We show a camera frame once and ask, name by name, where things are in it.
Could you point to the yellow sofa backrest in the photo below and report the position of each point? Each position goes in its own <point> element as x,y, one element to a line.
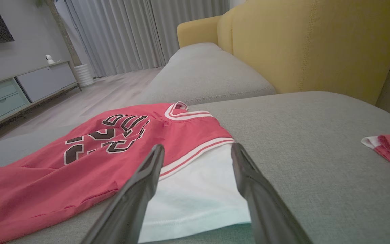
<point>317,44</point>

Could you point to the large grey sofa seat cushion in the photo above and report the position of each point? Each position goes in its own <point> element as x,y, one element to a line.
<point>317,152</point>

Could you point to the yellow sofa armrest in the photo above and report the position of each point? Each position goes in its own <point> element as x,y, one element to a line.
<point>198,32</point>

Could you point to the small grey sofa seat cushion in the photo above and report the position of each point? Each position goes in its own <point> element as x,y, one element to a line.
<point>208,74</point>

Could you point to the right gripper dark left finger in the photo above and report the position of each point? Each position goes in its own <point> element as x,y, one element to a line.
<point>130,206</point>

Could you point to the small white security camera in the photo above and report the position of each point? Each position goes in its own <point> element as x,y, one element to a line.
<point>49,59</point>

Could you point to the red basketball jersey white sleeves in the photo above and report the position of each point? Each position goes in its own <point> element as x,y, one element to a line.
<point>63,183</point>

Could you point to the grey pleated curtain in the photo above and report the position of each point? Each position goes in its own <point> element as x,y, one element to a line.
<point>130,34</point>

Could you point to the low grey green tv cabinet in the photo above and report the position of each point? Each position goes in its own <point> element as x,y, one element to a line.
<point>46,81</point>

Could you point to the indoor tree with green leaves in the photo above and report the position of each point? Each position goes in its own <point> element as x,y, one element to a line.
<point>64,34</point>

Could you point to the white ribbed plant pot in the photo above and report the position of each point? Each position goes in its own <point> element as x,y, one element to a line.
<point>84,76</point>

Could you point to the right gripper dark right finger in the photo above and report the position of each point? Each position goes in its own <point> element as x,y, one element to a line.
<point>266,210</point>

